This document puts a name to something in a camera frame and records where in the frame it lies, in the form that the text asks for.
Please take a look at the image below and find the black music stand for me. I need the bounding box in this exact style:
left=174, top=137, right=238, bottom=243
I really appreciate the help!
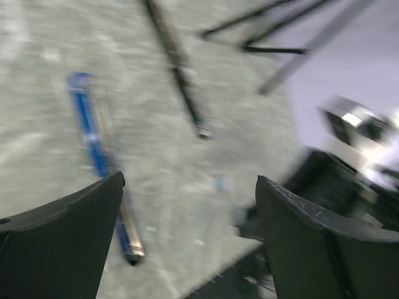
left=199, top=0, right=375, bottom=96

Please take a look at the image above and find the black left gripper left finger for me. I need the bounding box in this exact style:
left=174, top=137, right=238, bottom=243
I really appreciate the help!
left=1, top=172, right=125, bottom=298

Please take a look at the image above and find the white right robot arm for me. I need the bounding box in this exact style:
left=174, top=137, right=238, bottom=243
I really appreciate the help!
left=283, top=96, right=398, bottom=231

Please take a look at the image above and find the black stapler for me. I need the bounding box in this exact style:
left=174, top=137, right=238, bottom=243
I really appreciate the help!
left=142, top=1, right=213, bottom=139

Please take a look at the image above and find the blue stapler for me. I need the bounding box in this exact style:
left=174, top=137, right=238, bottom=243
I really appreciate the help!
left=66, top=72, right=146, bottom=266

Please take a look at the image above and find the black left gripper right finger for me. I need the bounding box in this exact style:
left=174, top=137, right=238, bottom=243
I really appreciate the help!
left=256, top=176, right=398, bottom=298

